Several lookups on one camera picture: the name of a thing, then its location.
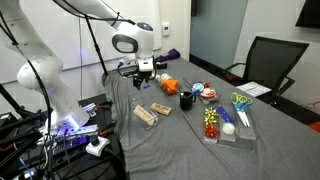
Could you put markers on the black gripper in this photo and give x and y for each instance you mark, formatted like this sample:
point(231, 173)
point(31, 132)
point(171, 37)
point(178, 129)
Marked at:
point(141, 76)

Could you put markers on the brown printed wooden block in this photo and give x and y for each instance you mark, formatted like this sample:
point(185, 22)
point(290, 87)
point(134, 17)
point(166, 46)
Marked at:
point(161, 109)

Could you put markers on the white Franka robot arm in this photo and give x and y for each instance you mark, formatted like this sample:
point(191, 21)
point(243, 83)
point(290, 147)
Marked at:
point(63, 100)

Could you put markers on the small blue object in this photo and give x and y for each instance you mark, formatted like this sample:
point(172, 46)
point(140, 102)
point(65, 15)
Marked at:
point(147, 86)

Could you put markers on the clear square acrylic box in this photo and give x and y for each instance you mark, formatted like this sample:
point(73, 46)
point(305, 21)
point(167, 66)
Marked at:
point(136, 100)

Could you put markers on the orange plastic object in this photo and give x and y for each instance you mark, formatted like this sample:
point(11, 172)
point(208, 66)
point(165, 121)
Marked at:
point(170, 86)

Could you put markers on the clear rectangular acrylic box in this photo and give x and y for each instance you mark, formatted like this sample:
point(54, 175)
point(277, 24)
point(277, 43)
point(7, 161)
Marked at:
point(148, 123)

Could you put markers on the white box with black button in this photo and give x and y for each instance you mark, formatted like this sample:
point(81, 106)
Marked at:
point(97, 146)

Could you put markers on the white tape rolls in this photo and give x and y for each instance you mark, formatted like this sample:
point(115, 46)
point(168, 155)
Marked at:
point(165, 77)

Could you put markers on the light plain wooden block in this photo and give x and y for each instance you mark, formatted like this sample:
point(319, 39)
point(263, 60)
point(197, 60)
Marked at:
point(144, 115)

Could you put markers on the black tape dispenser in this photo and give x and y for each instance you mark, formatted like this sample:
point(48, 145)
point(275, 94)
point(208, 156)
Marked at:
point(162, 65)

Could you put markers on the purple cloth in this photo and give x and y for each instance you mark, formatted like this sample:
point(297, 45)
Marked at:
point(169, 55)

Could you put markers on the black mug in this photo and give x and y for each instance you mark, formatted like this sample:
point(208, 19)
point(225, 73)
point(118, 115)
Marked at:
point(186, 101)

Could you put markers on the blue striped ribbon bow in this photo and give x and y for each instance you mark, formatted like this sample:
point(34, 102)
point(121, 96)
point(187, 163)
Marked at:
point(197, 88)

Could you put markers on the gold ribbon bow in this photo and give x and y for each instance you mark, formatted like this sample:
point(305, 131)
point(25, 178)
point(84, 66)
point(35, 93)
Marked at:
point(211, 116)

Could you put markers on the grey table cloth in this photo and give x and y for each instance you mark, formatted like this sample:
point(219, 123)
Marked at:
point(186, 153)

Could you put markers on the blue marker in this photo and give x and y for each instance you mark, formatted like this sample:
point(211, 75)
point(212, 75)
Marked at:
point(225, 114)

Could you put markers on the white printed papers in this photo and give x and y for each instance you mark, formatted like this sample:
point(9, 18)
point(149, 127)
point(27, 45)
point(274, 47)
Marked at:
point(254, 89)

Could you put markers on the clear compartment organizer tray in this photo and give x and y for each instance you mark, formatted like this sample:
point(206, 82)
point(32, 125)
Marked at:
point(248, 133)

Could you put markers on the black mesh office chair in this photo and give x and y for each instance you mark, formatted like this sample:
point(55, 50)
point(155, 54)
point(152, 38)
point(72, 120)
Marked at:
point(273, 63)

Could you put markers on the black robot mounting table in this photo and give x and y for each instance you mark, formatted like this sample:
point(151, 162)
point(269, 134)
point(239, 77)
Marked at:
point(20, 156)

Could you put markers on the orange bag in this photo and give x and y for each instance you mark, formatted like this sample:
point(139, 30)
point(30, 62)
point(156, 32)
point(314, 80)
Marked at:
point(315, 127)

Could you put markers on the white wall whiteboard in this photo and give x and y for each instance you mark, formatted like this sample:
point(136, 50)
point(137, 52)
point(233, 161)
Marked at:
point(100, 40)

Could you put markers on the white wall thermostat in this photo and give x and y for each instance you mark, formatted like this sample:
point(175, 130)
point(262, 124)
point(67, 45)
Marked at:
point(166, 29)

